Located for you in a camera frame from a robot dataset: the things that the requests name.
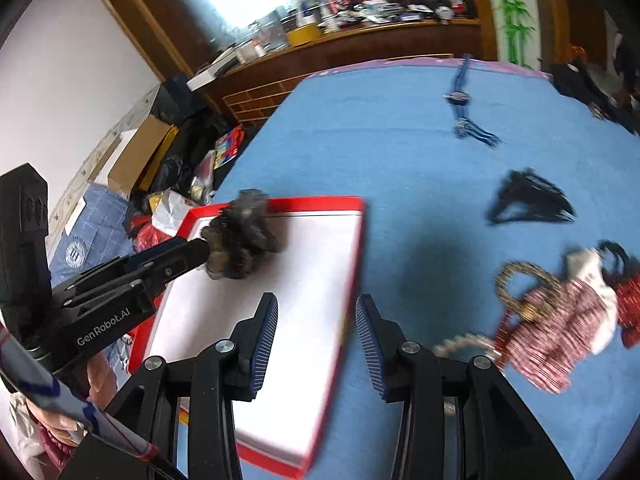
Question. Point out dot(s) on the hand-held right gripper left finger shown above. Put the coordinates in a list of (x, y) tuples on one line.
[(265, 345)]

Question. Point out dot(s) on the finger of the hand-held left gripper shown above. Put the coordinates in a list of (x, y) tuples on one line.
[(120, 287), (175, 252)]

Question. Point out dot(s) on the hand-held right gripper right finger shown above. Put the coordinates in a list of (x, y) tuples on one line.
[(371, 355)]

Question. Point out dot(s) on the grey fluffy scrunchie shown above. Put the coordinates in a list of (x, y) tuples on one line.
[(245, 235)]

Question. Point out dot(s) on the red box with white interior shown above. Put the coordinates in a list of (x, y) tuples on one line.
[(300, 260)]

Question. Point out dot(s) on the red polka dot scrunchie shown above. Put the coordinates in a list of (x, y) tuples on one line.
[(550, 345)]

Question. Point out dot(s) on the white polka dot scrunchie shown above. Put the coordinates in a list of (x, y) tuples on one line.
[(585, 265)]

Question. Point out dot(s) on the black scrunchie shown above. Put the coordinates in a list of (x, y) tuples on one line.
[(617, 252)]

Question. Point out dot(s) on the blue checked bag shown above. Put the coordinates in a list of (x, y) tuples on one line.
[(95, 220)]

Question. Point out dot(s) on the cardboard box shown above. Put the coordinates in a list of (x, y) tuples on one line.
[(140, 155)]

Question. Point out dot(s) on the colourful toy box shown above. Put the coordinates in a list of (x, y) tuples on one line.
[(229, 147)]

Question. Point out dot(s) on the blue blanket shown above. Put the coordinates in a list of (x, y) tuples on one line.
[(425, 185)]

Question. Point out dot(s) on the white flat box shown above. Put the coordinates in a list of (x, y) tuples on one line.
[(212, 71)]

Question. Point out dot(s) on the yellow box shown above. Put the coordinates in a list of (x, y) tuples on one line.
[(302, 35)]

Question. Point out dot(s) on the blue striped wristwatch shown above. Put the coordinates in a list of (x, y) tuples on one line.
[(461, 97)]

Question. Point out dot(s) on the wooden counter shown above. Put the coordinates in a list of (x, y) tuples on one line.
[(380, 42)]

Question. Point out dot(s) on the black bag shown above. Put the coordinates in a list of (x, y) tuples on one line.
[(585, 87)]

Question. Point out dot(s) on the green bamboo wall decal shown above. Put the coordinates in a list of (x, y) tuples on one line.
[(515, 15)]

